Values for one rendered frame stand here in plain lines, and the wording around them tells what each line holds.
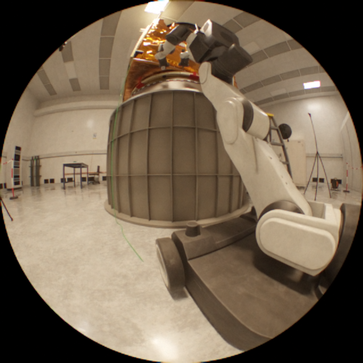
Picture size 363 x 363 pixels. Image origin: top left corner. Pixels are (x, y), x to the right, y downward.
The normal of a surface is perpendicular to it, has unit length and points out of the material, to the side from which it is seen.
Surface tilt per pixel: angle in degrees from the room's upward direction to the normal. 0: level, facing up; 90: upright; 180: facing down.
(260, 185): 90
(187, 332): 0
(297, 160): 90
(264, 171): 90
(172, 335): 0
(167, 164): 90
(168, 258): 36
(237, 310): 0
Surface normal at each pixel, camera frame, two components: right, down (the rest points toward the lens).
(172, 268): 0.27, -0.52
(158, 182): -0.11, 0.07
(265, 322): 0.00, -1.00
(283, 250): -0.93, 0.03
